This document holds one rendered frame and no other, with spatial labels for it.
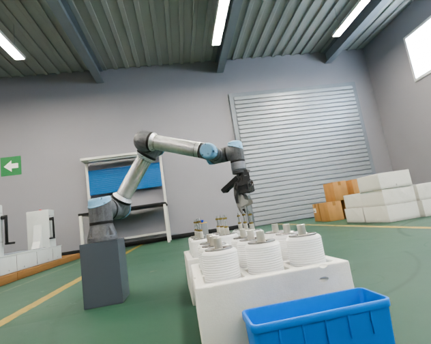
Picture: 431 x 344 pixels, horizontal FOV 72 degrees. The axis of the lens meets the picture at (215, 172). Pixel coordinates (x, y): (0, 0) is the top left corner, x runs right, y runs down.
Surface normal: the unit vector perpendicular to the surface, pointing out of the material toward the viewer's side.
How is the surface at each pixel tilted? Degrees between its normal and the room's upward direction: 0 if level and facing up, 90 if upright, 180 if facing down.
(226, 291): 90
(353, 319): 92
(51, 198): 90
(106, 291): 90
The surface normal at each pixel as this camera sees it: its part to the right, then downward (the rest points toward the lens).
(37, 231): 0.07, -0.36
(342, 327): 0.11, -0.13
